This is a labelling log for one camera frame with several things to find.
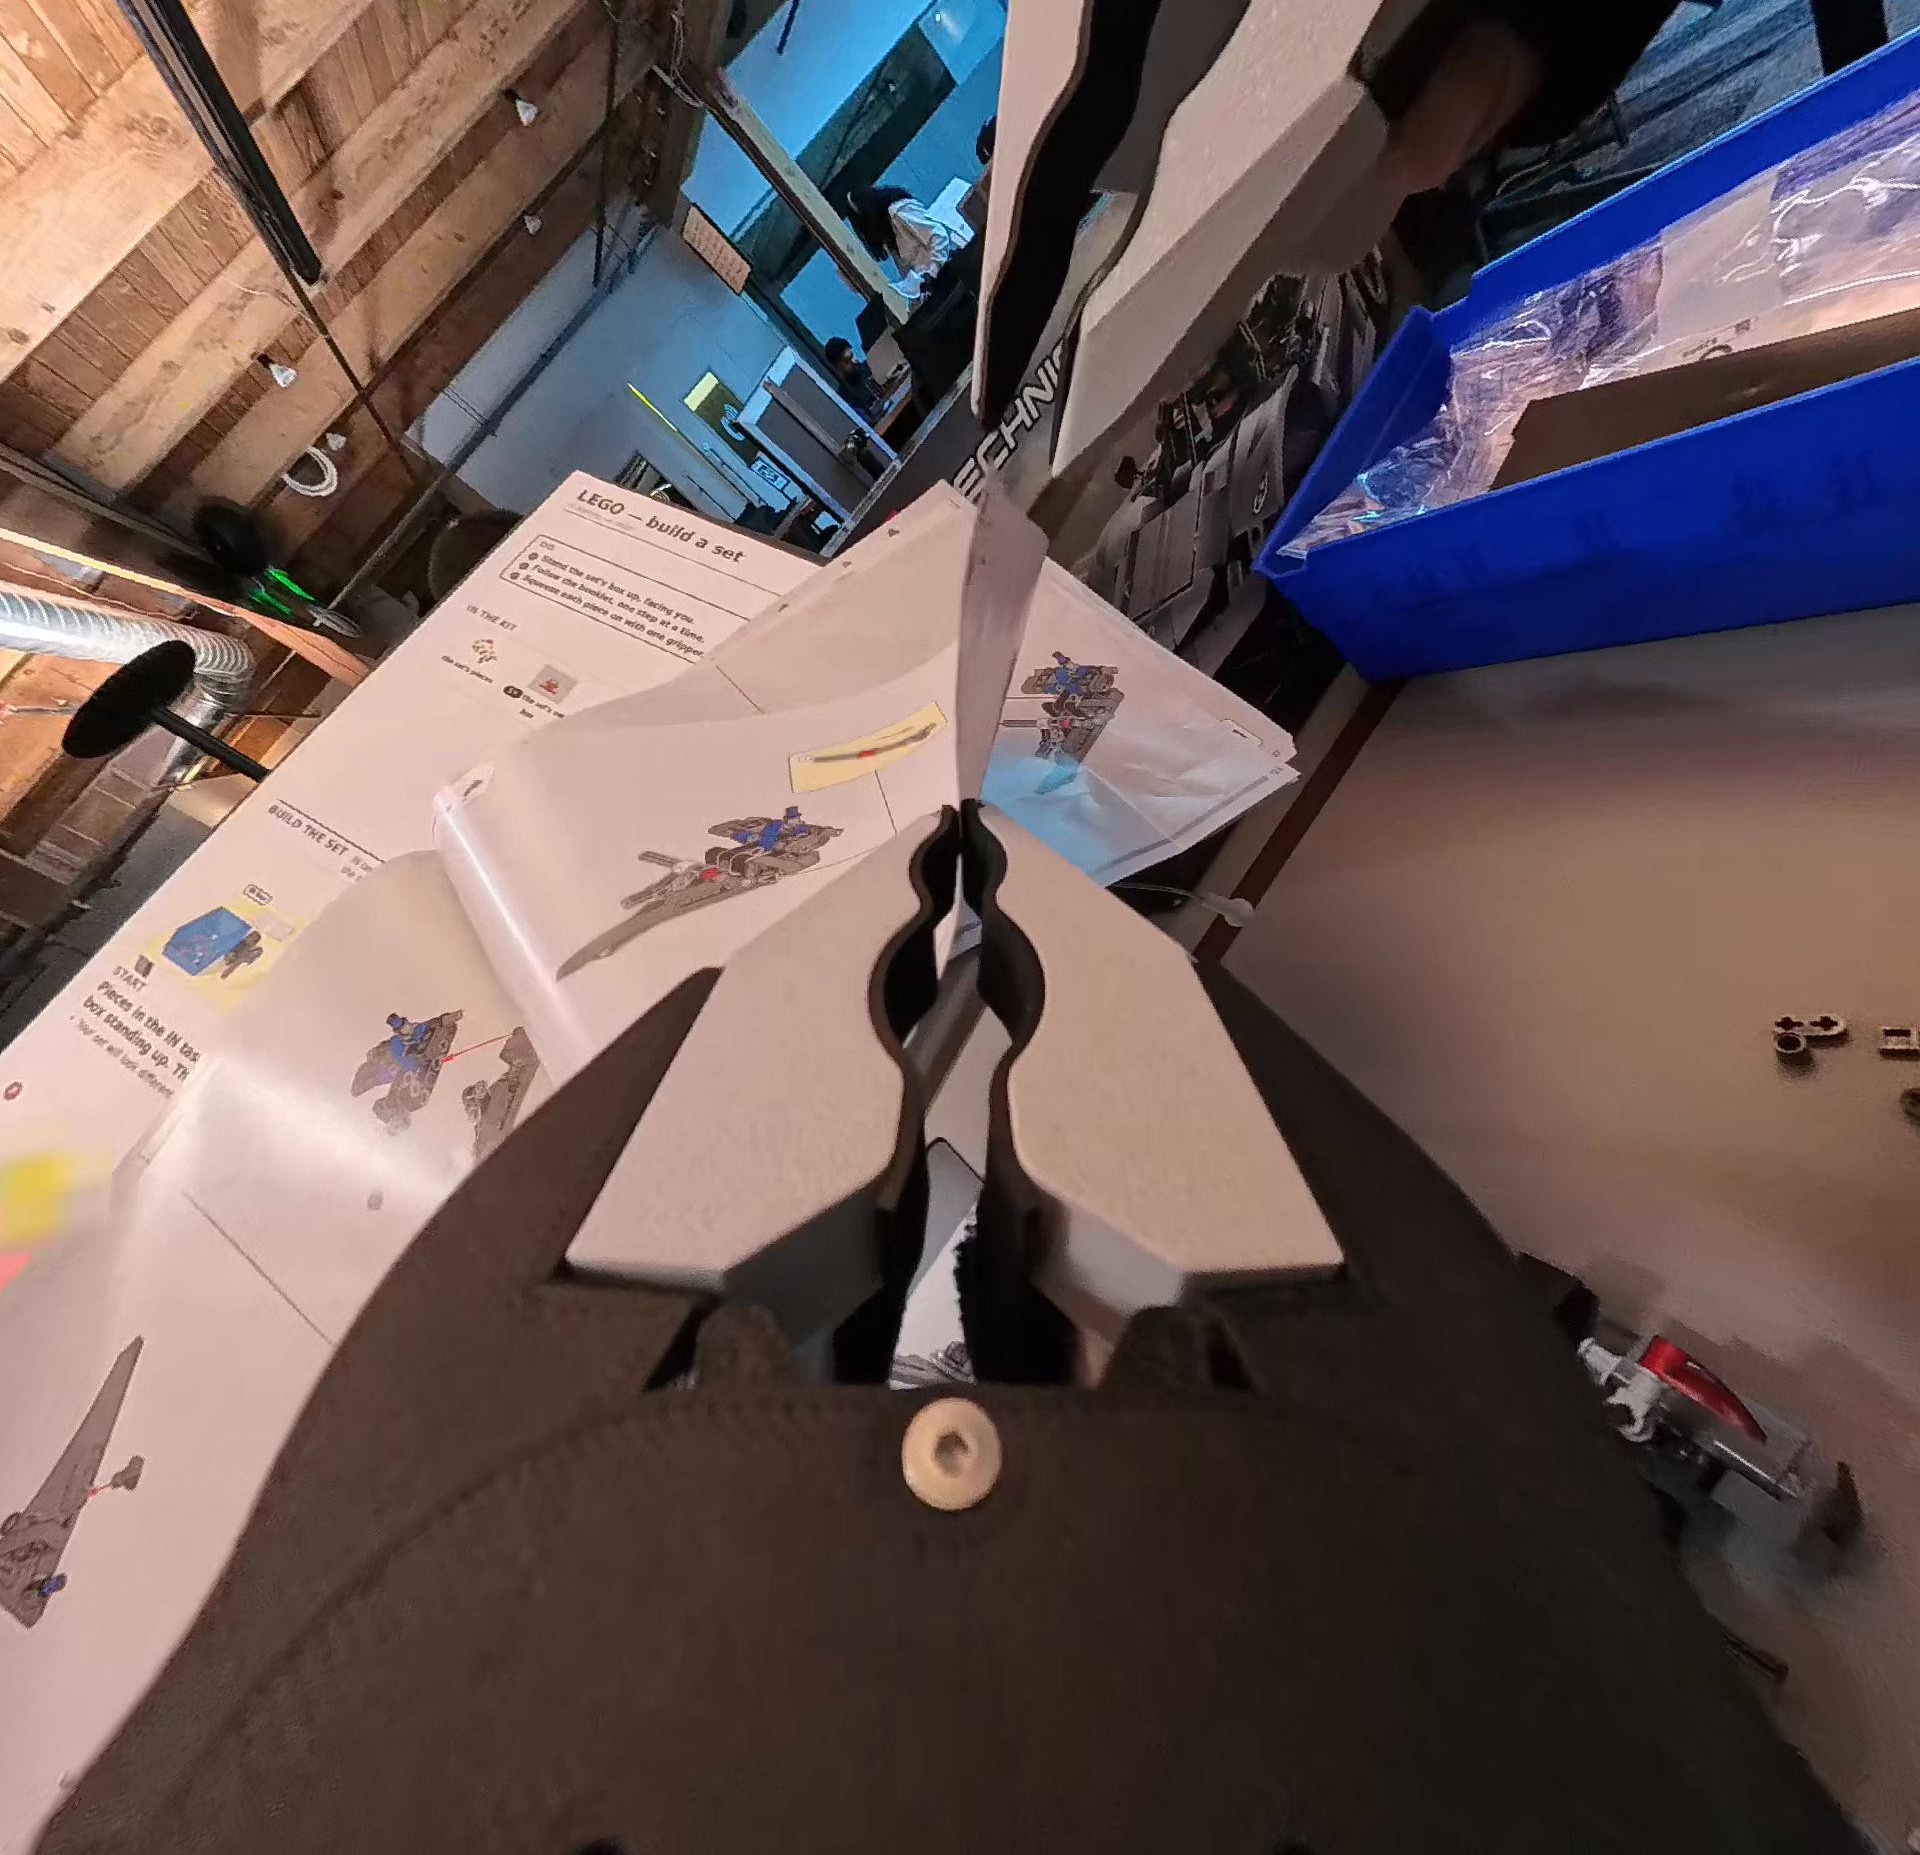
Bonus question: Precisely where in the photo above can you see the person's right hand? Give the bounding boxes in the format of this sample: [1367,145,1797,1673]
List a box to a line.
[1381,27,1541,202]

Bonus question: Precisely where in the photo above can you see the dark printed lego box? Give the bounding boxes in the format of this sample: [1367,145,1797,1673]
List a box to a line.
[839,273,1442,686]

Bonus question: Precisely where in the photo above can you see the large lego vehicle chassis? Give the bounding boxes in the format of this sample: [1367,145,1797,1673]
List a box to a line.
[1575,1330,1862,1586]

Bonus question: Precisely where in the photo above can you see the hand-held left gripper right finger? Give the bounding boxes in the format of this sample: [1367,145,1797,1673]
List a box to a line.
[964,806,1347,1384]

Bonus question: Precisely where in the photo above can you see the blue plastic bin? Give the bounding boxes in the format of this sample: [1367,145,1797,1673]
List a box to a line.
[1258,27,1920,684]

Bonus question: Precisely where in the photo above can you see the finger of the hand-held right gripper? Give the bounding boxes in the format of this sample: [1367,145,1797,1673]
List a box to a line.
[971,0,1204,424]
[1049,0,1419,474]

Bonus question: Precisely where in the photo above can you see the clear plastic parts bags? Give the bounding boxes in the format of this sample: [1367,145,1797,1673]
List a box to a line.
[1289,160,1920,551]

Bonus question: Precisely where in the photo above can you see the brown cardboard sheet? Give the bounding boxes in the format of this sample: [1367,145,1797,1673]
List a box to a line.
[1492,330,1920,494]

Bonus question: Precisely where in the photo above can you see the silver ventilation duct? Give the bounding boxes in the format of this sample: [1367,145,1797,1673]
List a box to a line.
[0,587,259,694]

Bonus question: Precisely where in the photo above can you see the lego instruction booklet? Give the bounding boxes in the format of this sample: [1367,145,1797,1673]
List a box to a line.
[0,471,1301,1799]

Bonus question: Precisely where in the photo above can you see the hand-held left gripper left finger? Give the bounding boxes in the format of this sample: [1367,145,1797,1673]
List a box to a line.
[565,808,964,1384]

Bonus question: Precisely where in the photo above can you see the grey rolling cabinet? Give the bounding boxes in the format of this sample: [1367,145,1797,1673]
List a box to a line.
[734,345,891,467]

